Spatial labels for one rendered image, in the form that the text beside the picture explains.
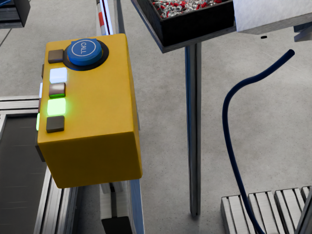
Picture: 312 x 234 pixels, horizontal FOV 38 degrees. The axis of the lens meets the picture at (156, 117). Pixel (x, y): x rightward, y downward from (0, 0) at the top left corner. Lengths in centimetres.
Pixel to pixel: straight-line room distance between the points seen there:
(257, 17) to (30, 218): 96
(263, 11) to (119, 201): 38
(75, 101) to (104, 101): 3
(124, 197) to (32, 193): 87
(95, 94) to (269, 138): 138
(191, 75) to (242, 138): 79
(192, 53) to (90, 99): 55
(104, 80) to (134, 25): 184
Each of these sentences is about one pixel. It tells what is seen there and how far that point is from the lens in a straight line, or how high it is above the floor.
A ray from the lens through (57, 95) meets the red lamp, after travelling 50.
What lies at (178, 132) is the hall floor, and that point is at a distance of 182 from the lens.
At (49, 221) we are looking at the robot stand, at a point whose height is 23.
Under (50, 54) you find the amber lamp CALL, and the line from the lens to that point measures 54.
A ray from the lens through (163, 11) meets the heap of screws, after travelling 97.
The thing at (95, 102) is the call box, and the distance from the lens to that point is 48.
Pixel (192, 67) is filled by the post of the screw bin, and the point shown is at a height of 71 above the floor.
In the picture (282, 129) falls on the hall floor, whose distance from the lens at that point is 186.
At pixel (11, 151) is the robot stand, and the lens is 163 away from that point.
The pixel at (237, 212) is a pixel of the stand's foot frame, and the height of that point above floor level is 8.
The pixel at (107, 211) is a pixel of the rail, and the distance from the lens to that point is 65.
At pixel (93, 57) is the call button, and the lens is 52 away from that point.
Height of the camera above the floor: 142
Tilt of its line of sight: 49 degrees down
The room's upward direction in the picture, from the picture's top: 6 degrees counter-clockwise
